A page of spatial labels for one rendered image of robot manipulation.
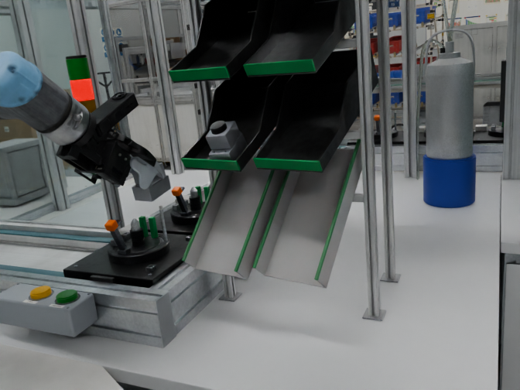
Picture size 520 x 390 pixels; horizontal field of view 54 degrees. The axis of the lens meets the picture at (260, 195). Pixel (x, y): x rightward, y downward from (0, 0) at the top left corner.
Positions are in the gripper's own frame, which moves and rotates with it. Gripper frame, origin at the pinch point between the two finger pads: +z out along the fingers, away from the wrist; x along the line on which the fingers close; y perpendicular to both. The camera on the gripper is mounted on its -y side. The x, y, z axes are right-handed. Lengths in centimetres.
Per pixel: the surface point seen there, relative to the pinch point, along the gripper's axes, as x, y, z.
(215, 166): 15.4, -1.1, -0.7
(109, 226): -11.6, 10.2, 6.4
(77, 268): -20.7, 19.2, 10.8
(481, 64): -14, -458, 578
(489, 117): 15, -298, 461
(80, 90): -31.2, -21.1, 1.8
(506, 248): 61, -14, 66
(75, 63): -31.2, -26.0, -2.5
